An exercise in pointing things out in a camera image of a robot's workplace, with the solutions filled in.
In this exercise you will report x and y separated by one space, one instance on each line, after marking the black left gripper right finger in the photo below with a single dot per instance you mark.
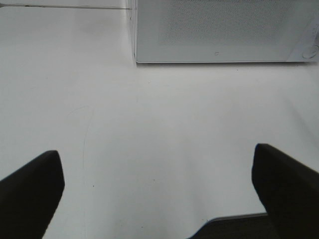
289 192

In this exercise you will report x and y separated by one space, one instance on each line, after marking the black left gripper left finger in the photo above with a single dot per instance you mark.
30 196

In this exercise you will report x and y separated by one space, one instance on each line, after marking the round door release button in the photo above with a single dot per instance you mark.
310 52

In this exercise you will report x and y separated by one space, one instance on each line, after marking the white microwave oven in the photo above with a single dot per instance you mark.
306 30

